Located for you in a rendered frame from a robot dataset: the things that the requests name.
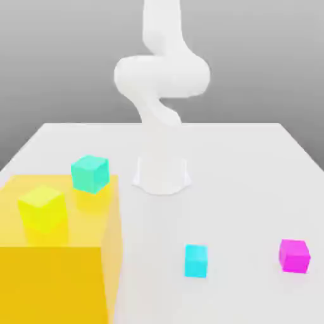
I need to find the small turquoise cube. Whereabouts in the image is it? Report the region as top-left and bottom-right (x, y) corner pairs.
(70, 154), (111, 195)

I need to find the small cyan cube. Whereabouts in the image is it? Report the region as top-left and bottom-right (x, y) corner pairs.
(184, 244), (209, 278)

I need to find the small yellow cube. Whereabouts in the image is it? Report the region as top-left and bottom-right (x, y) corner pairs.
(17, 185), (68, 234)

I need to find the small magenta cube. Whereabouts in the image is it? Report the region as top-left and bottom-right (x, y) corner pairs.
(278, 239), (311, 275)

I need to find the large orange box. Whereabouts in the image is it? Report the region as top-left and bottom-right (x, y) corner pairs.
(0, 173), (124, 324)

